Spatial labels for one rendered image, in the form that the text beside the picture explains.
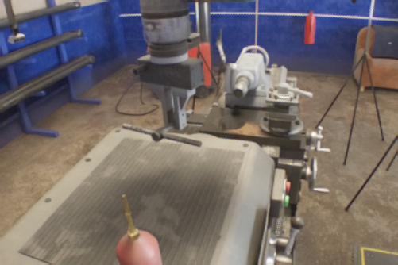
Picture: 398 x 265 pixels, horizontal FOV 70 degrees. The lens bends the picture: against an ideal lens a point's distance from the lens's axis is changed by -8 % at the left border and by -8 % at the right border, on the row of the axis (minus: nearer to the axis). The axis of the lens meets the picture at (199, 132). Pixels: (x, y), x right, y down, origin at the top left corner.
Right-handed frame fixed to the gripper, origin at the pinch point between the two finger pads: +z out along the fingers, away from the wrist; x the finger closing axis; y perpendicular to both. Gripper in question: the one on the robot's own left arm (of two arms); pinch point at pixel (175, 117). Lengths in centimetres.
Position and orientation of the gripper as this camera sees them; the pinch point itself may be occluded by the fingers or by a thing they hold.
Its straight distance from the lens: 66.8
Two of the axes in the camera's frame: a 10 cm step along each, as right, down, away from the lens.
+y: -5.1, 4.4, -7.4
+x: 8.6, 2.1, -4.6
